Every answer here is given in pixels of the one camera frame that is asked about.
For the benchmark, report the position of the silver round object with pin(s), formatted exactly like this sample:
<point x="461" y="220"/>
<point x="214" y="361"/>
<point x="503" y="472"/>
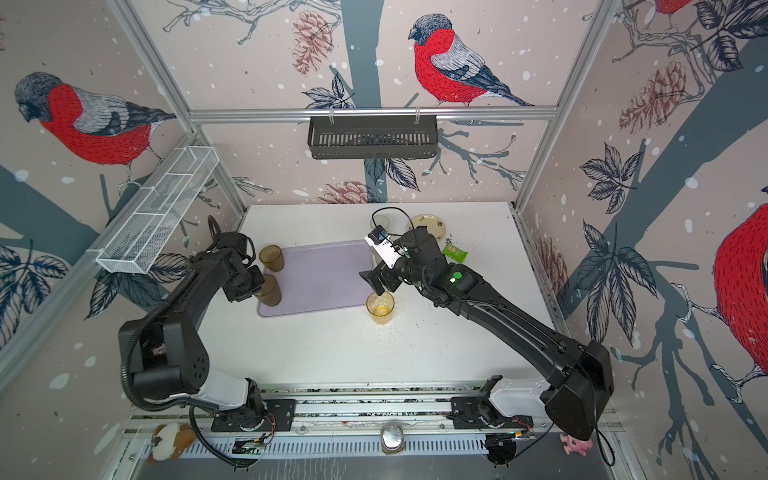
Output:
<point x="392" y="438"/>

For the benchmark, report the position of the cream small plate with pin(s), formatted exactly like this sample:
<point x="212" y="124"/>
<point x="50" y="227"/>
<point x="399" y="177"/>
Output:
<point x="434" y="224"/>

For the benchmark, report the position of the plush guinea pig toy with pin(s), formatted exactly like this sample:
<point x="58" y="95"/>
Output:
<point x="169" y="441"/>

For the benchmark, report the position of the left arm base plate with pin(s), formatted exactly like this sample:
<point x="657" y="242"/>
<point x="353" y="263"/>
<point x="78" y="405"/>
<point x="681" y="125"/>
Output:
<point x="272" y="415"/>

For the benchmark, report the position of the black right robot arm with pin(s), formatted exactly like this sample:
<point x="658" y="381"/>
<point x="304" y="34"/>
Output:
<point x="579" y="375"/>

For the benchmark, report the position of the brown textured glass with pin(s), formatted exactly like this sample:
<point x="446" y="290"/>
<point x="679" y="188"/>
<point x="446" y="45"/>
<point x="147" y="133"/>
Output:
<point x="269" y="293"/>
<point x="271" y="256"/>

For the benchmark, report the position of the amber yellow glass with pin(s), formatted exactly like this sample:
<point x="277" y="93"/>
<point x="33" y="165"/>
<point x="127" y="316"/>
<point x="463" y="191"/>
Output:
<point x="380" y="307"/>

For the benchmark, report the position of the pink plush toy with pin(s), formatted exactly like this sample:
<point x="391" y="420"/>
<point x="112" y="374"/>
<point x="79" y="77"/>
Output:
<point x="575" y="446"/>

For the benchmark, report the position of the horizontal aluminium bar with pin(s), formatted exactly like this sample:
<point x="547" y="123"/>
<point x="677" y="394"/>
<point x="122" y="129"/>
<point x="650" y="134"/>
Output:
<point x="489" y="113"/>

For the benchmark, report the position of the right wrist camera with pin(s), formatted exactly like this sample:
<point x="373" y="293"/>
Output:
<point x="379" y="240"/>

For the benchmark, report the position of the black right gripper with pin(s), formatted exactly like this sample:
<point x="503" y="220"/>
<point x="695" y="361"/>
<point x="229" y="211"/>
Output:
<point x="388" y="274"/>

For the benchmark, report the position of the lilac plastic tray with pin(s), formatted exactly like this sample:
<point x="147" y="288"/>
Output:
<point x="321" y="277"/>

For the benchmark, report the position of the pale green far glass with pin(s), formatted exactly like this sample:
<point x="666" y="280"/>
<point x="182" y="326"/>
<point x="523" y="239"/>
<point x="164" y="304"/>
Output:
<point x="382" y="221"/>

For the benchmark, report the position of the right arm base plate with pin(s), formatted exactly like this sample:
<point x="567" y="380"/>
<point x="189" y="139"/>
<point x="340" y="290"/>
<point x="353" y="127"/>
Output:
<point x="473" y="413"/>

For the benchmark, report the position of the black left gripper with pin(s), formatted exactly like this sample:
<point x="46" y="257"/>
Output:
<point x="235" y="294"/>

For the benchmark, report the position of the green snack packet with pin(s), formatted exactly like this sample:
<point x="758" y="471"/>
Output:
<point x="454" y="252"/>

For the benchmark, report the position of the black hanging wire basket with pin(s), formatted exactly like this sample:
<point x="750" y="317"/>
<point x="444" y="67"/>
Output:
<point x="373" y="137"/>

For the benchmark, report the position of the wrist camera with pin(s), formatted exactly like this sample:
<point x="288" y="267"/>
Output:
<point x="241" y="243"/>
<point x="379" y="240"/>

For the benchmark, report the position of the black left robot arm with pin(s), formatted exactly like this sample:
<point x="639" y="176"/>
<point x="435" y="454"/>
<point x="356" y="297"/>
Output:
<point x="164" y="362"/>

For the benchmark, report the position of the white wire mesh shelf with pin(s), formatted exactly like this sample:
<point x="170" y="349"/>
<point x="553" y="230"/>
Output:
<point x="162" y="204"/>

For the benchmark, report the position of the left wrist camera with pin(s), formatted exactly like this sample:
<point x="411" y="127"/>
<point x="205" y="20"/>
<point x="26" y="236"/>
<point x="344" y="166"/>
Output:
<point x="241" y="243"/>

